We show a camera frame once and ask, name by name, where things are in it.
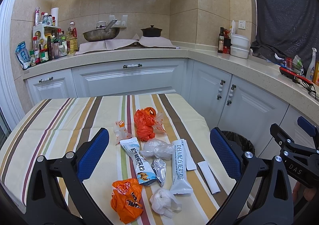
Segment striped tablecloth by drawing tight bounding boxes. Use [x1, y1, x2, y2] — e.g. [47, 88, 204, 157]
[1, 94, 235, 224]

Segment white paper towel roll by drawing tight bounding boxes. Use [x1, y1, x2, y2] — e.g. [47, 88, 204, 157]
[51, 7, 59, 26]

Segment blue white snack wrapper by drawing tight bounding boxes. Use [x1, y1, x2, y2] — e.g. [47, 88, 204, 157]
[119, 137, 157, 186]

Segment white tissue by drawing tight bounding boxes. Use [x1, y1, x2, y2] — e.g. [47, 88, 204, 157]
[150, 188, 182, 218]

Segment cabinet door handle left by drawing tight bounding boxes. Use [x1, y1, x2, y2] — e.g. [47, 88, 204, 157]
[217, 80, 225, 100]

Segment white spray bottle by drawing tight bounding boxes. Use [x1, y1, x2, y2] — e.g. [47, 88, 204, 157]
[306, 48, 317, 81]

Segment red black tool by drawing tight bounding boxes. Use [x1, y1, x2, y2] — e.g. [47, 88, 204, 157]
[279, 67, 316, 97]

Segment blue white bag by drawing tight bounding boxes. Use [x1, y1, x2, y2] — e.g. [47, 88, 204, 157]
[15, 41, 31, 70]

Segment clear orange printed wrapper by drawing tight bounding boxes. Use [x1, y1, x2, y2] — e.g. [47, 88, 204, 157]
[114, 120, 132, 145]

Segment white tube package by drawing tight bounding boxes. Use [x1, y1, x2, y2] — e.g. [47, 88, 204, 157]
[170, 140, 193, 195]

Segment dark hanging cloth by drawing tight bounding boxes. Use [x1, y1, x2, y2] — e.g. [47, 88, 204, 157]
[251, 0, 318, 70]

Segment silver foil wrapper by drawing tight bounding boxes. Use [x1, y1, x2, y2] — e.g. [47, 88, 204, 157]
[151, 158, 166, 187]

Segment wall power socket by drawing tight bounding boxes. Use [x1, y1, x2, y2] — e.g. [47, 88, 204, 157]
[238, 20, 246, 30]

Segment steel wok pan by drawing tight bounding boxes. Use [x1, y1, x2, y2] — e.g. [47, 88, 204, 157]
[83, 19, 120, 42]

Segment black clay pot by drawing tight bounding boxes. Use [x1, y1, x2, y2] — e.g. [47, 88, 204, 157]
[141, 25, 162, 37]

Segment cabinet door handle right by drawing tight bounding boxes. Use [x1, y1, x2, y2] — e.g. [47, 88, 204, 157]
[226, 84, 236, 106]

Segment drawer handle center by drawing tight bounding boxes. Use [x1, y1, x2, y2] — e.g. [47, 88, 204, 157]
[123, 63, 143, 69]

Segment white paper strip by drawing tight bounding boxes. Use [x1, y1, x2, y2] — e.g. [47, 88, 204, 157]
[197, 161, 221, 195]

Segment black trash bin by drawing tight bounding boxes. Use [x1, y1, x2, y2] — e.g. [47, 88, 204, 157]
[222, 131, 255, 157]

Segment beige stove cover cloth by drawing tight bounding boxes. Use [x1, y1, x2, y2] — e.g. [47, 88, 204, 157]
[75, 36, 176, 55]

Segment white spice rack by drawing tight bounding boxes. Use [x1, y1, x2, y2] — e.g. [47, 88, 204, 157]
[32, 23, 61, 49]

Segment dark sauce bottle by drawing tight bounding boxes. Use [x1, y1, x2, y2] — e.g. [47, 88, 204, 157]
[217, 27, 224, 54]

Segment cooking oil bottle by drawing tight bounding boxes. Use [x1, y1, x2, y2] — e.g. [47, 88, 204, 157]
[67, 21, 78, 54]

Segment orange bag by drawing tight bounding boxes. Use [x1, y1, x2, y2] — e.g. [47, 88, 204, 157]
[134, 107, 156, 142]
[110, 178, 143, 224]

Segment stacked white bowls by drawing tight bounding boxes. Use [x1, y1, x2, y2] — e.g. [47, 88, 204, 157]
[230, 34, 250, 59]

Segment drawer handle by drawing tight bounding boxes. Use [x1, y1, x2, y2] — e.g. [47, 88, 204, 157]
[123, 63, 143, 69]
[38, 77, 53, 83]

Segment person hand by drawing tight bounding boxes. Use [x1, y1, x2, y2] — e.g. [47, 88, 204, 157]
[292, 181, 317, 204]

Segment cabinet door handle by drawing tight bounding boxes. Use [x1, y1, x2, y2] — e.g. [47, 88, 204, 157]
[217, 80, 225, 100]
[226, 84, 236, 106]

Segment drawer handle left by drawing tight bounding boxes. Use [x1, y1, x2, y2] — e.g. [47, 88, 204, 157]
[38, 77, 53, 83]

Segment clear plastic bag wad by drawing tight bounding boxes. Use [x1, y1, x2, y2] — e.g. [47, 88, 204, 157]
[140, 138, 174, 160]

